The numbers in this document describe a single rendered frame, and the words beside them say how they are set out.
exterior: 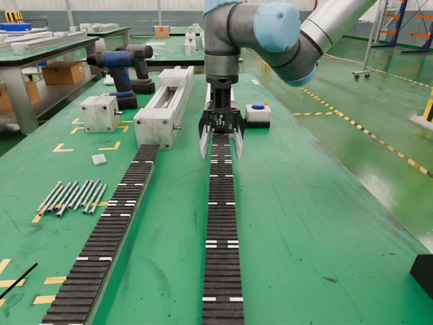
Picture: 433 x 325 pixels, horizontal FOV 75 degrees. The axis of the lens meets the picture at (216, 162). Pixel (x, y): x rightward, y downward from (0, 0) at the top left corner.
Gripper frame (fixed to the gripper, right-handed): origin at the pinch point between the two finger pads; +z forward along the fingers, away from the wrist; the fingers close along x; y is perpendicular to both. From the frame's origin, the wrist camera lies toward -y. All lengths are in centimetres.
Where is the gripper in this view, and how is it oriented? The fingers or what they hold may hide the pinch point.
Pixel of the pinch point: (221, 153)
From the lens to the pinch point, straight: 72.2
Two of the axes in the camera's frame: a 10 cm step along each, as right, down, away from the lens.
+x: 10.0, 0.0, 0.0
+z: 0.0, 8.8, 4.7
